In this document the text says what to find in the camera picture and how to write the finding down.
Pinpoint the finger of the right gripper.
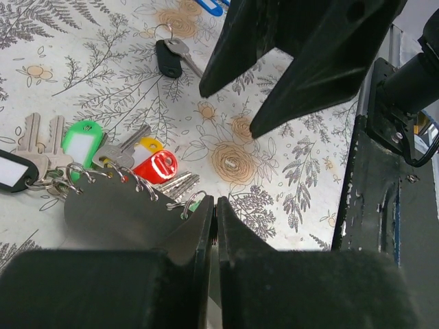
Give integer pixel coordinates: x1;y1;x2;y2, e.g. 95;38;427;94
250;1;406;138
199;0;329;97

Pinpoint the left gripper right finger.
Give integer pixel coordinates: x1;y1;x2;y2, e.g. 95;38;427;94
216;197;420;328

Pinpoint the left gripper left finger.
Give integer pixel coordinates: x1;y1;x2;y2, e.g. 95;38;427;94
1;195;213;328

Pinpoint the blue key tag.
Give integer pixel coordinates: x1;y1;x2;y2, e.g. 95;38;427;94
195;0;230;17

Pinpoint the black key tag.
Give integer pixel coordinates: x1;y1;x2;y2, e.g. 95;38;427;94
1;150;38;193
155;40;182;79

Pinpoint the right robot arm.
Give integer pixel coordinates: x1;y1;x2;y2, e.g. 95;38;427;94
199;1;438;167

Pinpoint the red key tag on holder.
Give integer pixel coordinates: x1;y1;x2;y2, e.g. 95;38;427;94
133;149;178;184

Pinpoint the yellow key tag on holder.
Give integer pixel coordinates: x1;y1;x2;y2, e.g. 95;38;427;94
133;137;163;167

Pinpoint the green key tag on holder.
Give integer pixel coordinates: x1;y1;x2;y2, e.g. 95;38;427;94
62;121;104;169

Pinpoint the floral table mat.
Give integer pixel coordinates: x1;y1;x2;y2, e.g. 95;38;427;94
1;1;357;251

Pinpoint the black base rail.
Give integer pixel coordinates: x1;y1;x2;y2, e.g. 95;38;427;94
331;116;438;315

